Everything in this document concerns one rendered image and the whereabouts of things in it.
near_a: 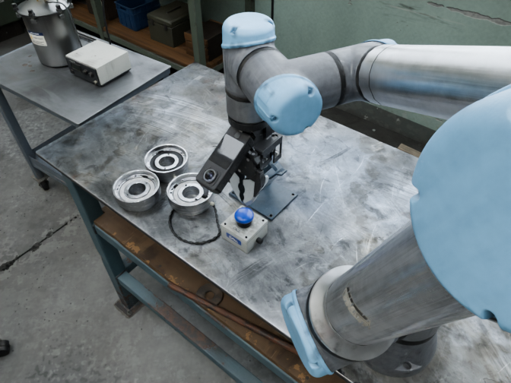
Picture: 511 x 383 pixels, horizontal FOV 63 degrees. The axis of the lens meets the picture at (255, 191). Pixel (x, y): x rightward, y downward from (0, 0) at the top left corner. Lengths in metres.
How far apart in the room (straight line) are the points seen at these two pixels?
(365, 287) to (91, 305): 1.53
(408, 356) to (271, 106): 0.46
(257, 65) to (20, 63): 1.49
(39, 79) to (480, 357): 1.63
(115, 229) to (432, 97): 1.02
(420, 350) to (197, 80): 1.01
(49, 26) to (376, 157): 1.25
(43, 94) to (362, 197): 1.19
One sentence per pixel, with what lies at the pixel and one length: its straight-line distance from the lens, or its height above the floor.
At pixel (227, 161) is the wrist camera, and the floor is 1.05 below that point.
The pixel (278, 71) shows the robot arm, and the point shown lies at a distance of 0.53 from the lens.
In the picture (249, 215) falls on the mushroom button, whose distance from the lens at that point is 0.83.
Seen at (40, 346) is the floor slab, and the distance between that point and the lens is 1.83.
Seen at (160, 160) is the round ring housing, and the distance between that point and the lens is 1.05.
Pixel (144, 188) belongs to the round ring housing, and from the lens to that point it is 1.00.
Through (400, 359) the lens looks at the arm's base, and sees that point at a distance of 0.75.
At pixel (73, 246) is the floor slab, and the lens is 2.04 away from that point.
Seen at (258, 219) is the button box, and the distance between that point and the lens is 0.86.
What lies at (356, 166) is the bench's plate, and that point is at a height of 0.80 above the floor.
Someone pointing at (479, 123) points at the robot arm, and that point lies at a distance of 0.21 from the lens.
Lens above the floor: 1.51
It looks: 46 degrees down
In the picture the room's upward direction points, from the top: straight up
